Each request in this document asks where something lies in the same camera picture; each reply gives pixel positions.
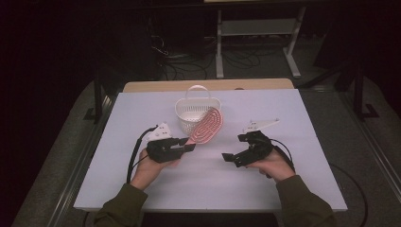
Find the person's left hand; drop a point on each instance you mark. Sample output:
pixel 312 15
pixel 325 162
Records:
pixel 148 170

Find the black metal stand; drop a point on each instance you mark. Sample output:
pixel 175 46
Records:
pixel 359 94
pixel 97 101

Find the white plastic basket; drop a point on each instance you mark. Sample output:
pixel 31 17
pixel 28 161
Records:
pixel 189 113

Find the white foam board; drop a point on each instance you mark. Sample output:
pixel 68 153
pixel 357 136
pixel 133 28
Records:
pixel 220 183

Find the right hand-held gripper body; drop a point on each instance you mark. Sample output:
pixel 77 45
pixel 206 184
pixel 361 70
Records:
pixel 257 149

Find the white metal desk frame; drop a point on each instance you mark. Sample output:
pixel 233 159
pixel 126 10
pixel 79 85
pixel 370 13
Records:
pixel 258 28

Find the pink hairbrush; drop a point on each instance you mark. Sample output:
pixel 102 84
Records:
pixel 208 126

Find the person's right hand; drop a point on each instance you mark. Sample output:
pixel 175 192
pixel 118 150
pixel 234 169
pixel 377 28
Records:
pixel 277 165

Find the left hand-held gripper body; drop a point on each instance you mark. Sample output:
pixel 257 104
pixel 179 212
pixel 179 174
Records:
pixel 164 148

